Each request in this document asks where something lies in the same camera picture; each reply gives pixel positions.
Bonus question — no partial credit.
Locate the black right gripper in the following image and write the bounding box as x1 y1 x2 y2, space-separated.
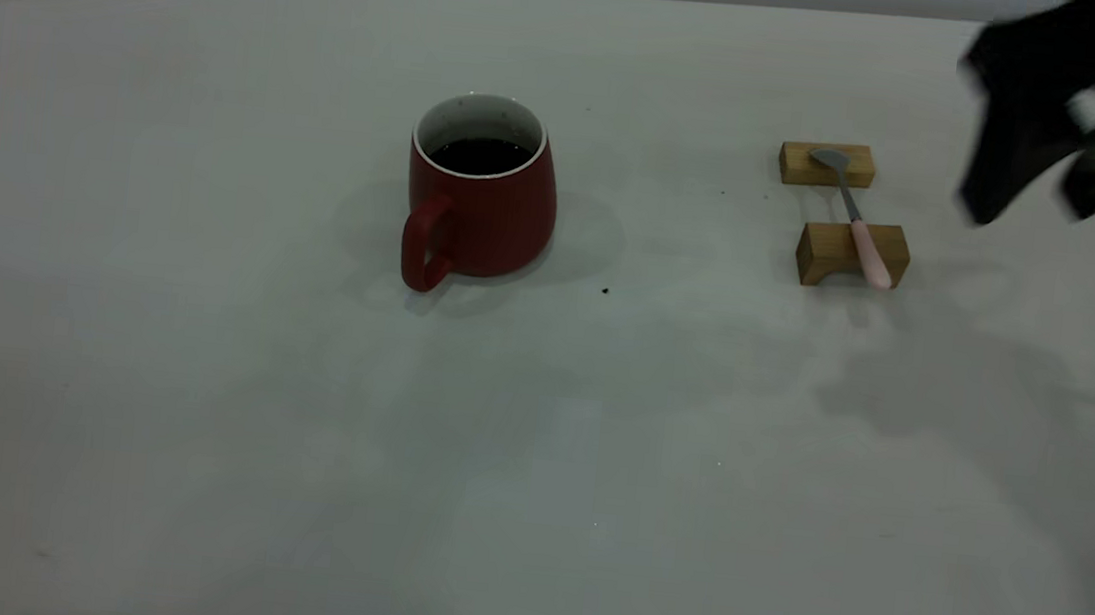
944 0 1095 238

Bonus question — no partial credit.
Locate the pink handled metal spoon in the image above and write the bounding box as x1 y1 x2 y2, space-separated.
795 147 907 292

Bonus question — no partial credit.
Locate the red ceramic mug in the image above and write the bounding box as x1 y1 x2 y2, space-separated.
396 86 568 306

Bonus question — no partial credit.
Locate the arched wooden block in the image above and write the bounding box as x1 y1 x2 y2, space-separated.
792 216 914 297

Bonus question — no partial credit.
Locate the flat wooden block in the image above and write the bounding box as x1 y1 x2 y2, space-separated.
777 138 878 193

